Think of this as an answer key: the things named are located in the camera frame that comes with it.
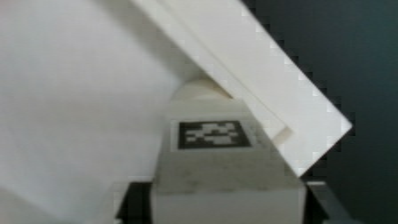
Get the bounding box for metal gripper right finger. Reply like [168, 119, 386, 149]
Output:
[306, 181, 365, 224]

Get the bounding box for white table leg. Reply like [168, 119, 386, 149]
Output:
[152, 79, 306, 224]

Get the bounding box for white square table top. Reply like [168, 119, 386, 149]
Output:
[0, 0, 356, 224]

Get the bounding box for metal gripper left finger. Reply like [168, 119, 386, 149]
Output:
[114, 182, 153, 224]

